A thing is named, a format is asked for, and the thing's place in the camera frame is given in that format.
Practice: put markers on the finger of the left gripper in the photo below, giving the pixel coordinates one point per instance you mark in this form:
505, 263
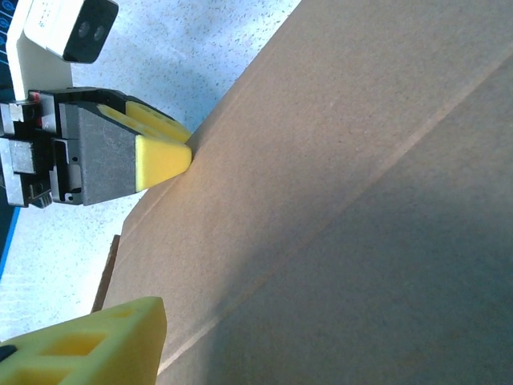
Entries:
108, 160
156, 122

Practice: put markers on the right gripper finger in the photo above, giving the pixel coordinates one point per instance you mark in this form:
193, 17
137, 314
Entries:
80, 349

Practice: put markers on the brown cardboard box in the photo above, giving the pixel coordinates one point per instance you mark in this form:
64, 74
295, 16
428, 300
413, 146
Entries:
320, 200

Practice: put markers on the blue table edge trim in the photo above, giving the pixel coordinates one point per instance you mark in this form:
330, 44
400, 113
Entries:
9, 240

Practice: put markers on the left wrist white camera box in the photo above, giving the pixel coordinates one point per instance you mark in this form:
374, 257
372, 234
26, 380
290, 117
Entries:
52, 32

